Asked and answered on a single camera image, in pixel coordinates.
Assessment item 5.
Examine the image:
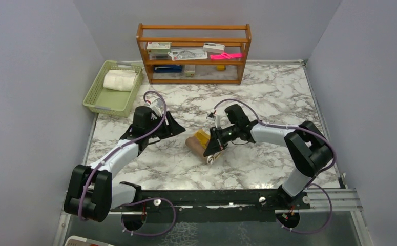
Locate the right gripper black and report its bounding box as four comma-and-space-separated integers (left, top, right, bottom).
204, 124, 239, 156

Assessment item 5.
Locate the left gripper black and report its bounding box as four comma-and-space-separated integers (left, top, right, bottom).
145, 111, 185, 139

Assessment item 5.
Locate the brown yellow cloth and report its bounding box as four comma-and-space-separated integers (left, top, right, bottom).
185, 129, 223, 165

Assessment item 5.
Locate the white towel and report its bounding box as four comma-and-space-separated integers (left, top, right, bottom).
103, 70, 137, 91

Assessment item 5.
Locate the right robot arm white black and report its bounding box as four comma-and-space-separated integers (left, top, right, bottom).
203, 104, 335, 209

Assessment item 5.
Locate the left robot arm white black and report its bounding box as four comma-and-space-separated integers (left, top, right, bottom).
64, 106, 185, 222

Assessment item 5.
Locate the green plastic basket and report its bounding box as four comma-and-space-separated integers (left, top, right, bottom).
82, 60, 144, 117

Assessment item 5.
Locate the blue object lower shelf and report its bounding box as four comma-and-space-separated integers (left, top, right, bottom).
154, 64, 182, 73

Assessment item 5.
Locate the small green white box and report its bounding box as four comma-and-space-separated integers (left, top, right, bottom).
184, 65, 196, 77

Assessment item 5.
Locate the yellow object lower shelf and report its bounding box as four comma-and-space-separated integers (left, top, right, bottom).
216, 65, 226, 71

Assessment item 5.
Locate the wooden shelf rack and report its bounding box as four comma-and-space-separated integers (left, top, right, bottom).
136, 24, 252, 85

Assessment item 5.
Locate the ruler set package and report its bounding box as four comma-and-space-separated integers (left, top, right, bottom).
168, 48, 208, 61

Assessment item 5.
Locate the pink tool on shelf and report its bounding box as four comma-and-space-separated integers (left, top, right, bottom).
210, 53, 243, 60

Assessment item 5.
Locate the white box red label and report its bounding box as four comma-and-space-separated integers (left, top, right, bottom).
147, 42, 171, 52

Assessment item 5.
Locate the white device on shelf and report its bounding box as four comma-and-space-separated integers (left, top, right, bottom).
202, 43, 225, 54

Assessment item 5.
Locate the white red object bottom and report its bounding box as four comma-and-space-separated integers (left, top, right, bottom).
64, 236, 112, 246

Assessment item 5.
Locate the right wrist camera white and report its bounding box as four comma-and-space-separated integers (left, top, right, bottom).
206, 112, 220, 127

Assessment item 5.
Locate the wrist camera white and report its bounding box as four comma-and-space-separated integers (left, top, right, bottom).
149, 98, 164, 117
206, 112, 220, 127

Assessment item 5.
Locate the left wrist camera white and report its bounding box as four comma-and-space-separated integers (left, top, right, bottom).
149, 98, 164, 117

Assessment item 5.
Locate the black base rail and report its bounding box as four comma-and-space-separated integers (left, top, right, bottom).
110, 189, 310, 223

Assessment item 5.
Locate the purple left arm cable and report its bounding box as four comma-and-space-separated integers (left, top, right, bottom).
77, 90, 178, 237

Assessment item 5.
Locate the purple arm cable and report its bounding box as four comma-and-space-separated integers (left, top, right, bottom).
77, 90, 178, 237
213, 98, 338, 235

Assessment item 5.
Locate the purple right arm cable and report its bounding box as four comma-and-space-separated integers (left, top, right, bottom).
213, 98, 338, 235

